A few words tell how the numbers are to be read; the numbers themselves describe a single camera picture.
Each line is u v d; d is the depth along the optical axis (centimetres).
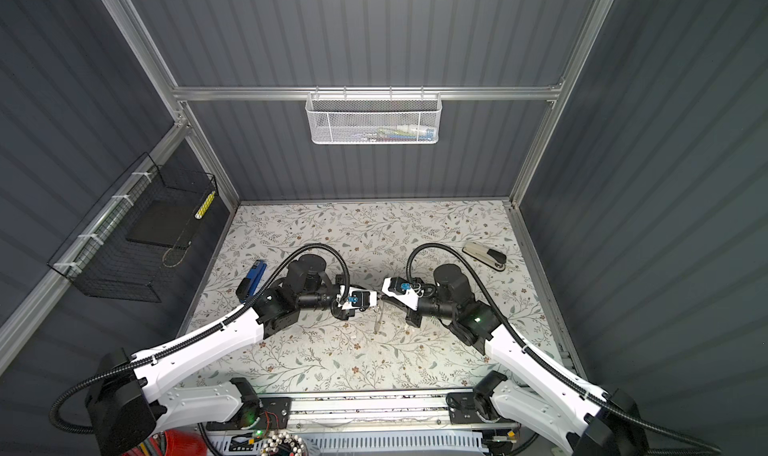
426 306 62
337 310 63
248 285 94
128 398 39
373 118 124
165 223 77
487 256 99
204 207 81
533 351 48
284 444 55
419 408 75
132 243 72
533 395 57
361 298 58
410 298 62
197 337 47
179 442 68
